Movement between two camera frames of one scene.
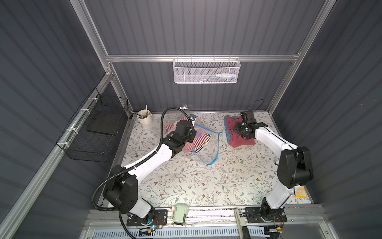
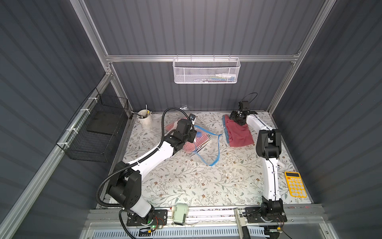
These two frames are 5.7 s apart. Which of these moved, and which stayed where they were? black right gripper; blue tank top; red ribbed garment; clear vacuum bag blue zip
Moved: black right gripper
Stayed: blue tank top; red ribbed garment; clear vacuum bag blue zip
